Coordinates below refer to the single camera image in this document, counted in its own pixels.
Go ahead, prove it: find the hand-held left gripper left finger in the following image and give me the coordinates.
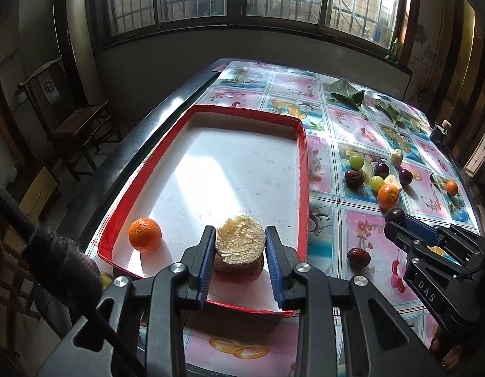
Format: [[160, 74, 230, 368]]
[[38, 226, 217, 377]]

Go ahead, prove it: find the white sign with circle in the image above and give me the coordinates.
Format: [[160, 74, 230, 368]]
[[42, 79, 60, 101]]

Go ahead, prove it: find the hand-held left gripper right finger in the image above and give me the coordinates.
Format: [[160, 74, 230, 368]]
[[265, 226, 443, 377]]

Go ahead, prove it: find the green leaf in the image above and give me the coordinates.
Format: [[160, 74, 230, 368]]
[[330, 79, 366, 108], [374, 100, 404, 126]]

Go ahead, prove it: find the floral plastic tablecloth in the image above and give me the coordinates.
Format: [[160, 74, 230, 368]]
[[87, 59, 482, 377]]

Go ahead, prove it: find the round crumbly cake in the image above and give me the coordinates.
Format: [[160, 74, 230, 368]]
[[213, 215, 267, 282]]

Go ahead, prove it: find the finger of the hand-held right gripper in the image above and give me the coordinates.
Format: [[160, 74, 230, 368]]
[[384, 215, 479, 332], [439, 224, 485, 268]]

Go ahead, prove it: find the black braided cable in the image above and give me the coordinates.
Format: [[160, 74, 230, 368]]
[[0, 181, 147, 377]]

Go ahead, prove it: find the yellow wooden cabinet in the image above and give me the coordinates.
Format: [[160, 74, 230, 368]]
[[19, 165, 60, 221]]

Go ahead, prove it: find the red tray with white inside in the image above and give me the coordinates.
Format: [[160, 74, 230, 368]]
[[97, 104, 309, 317]]

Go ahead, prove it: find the dark glass bottle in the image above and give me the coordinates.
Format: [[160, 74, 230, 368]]
[[430, 120, 452, 145]]

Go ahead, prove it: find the dark wooden chair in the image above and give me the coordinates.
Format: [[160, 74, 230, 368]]
[[19, 55, 123, 181]]

